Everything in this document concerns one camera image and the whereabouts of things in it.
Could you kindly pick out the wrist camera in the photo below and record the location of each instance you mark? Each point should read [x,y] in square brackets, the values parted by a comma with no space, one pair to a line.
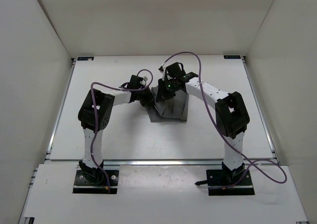
[136,83]
[174,70]

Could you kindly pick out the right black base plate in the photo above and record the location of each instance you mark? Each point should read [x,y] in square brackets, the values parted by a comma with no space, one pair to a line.
[219,185]

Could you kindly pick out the right blue label sticker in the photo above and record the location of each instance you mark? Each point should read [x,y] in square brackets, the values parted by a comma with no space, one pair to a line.
[232,57]

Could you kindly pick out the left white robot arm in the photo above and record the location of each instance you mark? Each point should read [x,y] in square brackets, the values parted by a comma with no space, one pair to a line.
[94,116]

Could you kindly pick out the aluminium table rail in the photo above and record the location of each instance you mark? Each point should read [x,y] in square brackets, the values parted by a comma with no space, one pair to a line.
[188,162]

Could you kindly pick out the left blue label sticker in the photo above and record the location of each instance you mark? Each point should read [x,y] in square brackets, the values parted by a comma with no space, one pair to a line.
[85,58]

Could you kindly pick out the grey pleated skirt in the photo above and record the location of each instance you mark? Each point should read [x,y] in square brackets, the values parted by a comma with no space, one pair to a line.
[174,109]

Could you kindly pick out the blue label sticker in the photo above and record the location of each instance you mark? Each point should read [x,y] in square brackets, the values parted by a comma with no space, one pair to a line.
[232,57]
[85,58]

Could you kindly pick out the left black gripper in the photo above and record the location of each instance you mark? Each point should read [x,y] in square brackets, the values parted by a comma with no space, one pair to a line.
[149,101]

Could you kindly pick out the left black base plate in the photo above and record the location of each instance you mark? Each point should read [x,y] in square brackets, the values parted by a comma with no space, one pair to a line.
[83,184]

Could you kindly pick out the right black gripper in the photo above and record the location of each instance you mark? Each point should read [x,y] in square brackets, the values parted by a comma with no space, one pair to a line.
[162,95]

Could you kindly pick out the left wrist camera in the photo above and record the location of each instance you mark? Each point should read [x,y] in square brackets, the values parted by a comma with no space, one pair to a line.
[136,83]

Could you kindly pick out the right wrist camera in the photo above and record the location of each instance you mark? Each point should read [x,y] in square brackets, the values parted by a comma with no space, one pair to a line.
[174,70]

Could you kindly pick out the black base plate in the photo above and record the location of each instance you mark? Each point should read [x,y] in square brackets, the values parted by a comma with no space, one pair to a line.
[219,185]
[83,184]

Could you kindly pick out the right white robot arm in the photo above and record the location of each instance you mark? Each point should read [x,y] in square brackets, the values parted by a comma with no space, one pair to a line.
[231,116]

